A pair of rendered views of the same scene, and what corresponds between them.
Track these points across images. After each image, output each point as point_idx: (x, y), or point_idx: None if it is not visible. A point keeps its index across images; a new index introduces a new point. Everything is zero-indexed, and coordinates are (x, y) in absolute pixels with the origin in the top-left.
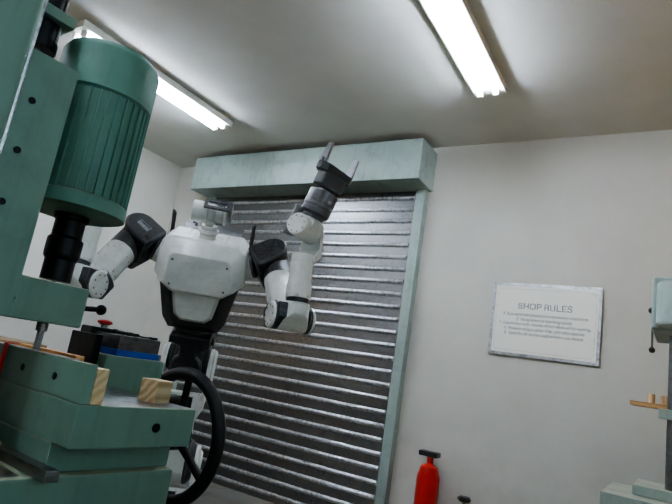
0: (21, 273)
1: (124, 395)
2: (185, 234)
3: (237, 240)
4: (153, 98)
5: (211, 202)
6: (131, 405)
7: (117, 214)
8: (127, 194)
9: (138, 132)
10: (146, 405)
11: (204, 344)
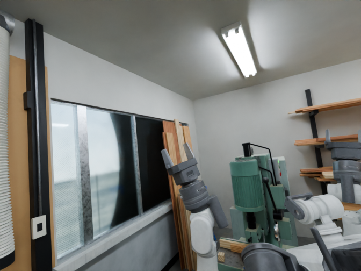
0: (244, 221)
1: (232, 261)
2: (351, 236)
3: (314, 248)
4: (231, 170)
5: (306, 197)
6: (218, 251)
7: (235, 207)
8: (236, 201)
9: (233, 182)
10: (217, 254)
11: None
